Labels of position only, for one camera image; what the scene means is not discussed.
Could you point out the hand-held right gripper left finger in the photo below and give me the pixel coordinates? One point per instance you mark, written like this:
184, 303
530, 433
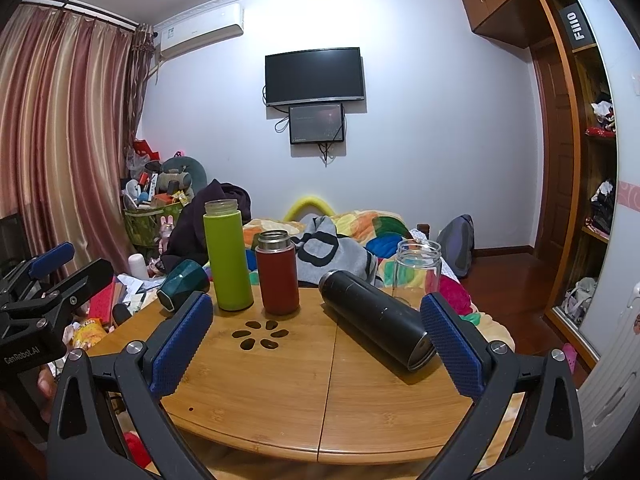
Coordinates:
180, 345

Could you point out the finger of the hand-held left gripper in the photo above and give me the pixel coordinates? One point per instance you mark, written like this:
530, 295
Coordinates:
82, 277
52, 256

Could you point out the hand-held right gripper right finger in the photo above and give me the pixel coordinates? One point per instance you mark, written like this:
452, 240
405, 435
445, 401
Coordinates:
452, 345

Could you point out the dark green cup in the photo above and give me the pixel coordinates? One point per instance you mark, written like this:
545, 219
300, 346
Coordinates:
182, 280

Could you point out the black thermos cup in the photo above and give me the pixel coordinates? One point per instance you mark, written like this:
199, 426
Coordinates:
370, 310

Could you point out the red thermos cup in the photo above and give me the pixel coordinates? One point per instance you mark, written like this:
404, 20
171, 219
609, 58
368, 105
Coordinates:
277, 280

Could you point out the person's left hand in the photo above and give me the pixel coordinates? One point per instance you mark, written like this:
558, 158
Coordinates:
47, 387

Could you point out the red book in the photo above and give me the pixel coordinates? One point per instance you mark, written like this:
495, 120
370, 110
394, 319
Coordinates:
102, 305

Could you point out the white plastic bottle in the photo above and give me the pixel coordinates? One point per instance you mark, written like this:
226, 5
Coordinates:
138, 266

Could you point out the yellow snack packet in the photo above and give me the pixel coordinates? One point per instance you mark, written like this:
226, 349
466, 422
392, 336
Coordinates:
90, 334

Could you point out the green storage basket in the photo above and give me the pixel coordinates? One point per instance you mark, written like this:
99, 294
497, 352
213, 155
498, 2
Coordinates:
142, 225

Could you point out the clear glass jar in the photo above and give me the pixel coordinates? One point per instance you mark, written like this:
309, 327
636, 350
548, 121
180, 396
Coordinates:
417, 270

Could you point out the pink rabbit figurine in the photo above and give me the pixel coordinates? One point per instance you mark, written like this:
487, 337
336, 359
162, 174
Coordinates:
166, 232

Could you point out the green bottle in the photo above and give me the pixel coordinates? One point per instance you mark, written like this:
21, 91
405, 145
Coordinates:
227, 260

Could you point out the grey blue backpack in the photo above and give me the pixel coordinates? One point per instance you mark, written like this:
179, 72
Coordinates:
457, 245

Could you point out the pink striped curtain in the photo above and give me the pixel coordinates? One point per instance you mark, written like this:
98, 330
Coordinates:
65, 135

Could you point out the round wooden folding table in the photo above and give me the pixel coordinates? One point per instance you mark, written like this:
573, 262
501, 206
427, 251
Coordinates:
300, 385

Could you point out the colourful patterned blanket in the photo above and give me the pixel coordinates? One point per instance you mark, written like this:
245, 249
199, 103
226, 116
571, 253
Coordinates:
385, 230

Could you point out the grey green plush toy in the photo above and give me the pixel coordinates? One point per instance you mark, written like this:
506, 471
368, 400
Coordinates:
180, 172

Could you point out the grey printed sweater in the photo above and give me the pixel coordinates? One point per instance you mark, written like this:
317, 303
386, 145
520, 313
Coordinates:
330, 250

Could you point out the dark purple hoodie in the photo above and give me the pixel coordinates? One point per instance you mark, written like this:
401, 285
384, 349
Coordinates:
220, 195

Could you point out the wooden door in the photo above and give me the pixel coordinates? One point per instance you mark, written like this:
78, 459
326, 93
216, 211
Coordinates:
552, 160

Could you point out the wooden wardrobe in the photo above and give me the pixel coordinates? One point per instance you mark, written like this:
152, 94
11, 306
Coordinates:
590, 185

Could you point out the small black monitor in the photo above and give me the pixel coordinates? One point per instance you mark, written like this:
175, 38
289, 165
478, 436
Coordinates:
316, 122

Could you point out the white air conditioner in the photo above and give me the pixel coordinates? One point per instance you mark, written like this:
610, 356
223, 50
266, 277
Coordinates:
200, 27

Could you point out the wooden overhead cabinet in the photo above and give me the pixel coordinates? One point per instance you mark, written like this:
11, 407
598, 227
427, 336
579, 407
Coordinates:
505, 5

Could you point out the black wall television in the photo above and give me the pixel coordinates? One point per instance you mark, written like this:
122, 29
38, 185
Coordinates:
314, 75

